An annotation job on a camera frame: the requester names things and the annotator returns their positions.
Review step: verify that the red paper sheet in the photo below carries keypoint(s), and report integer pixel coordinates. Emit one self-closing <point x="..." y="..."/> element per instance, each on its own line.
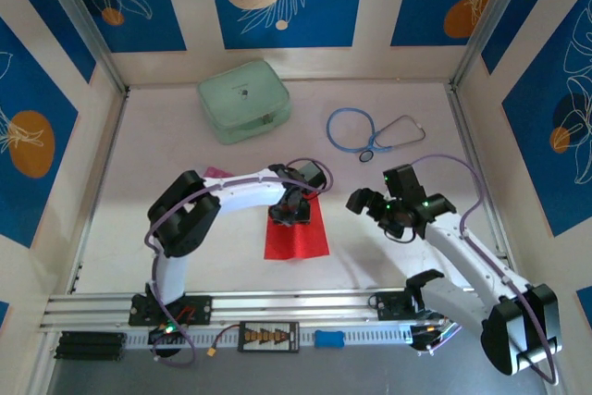
<point x="300" y="242"/>

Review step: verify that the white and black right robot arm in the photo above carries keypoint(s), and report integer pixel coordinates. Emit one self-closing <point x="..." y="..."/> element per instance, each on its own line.
<point x="462" y="251"/>

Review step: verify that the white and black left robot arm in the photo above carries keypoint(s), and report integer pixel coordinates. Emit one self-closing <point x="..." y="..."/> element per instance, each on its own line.
<point x="245" y="191"/>

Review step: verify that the blue stethoscope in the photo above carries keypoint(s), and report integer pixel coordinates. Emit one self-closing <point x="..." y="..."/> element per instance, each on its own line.
<point x="367" y="156"/>

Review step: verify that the pink and clear pill organiser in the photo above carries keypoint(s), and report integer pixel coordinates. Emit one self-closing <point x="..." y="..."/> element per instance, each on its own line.
<point x="213" y="171"/>

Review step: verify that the mint green zip pouch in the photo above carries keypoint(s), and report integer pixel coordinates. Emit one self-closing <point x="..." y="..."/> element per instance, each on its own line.
<point x="242" y="101"/>

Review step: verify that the black power distribution board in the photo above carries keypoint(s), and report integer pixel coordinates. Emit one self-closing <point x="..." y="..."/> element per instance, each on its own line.
<point x="268" y="336"/>

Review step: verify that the blue foam block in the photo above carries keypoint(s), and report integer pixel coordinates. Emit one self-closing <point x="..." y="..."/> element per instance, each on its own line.
<point x="329" y="338"/>

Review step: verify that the yellow connector lead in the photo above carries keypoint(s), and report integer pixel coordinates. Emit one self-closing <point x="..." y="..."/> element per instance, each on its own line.
<point x="212" y="354"/>

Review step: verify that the black ribbed block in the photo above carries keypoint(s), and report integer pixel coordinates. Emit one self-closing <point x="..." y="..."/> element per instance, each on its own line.
<point x="90" y="345"/>

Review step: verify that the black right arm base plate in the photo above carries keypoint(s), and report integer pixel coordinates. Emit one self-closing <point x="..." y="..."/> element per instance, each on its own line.
<point x="388" y="307"/>

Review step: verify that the aluminium side rail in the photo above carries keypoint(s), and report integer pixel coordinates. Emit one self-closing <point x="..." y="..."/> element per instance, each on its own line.
<point x="99" y="191"/>
<point x="473" y="159"/>

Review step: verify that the aluminium mounting rail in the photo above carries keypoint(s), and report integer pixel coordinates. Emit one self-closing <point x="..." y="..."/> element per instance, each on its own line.
<point x="296" y="304"/>

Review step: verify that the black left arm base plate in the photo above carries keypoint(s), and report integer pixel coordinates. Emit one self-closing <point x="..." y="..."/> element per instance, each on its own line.
<point x="199" y="309"/>

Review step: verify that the aluminium corner post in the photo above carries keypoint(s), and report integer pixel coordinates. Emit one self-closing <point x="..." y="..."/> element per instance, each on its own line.
<point x="88" y="20"/>
<point x="490" y="11"/>

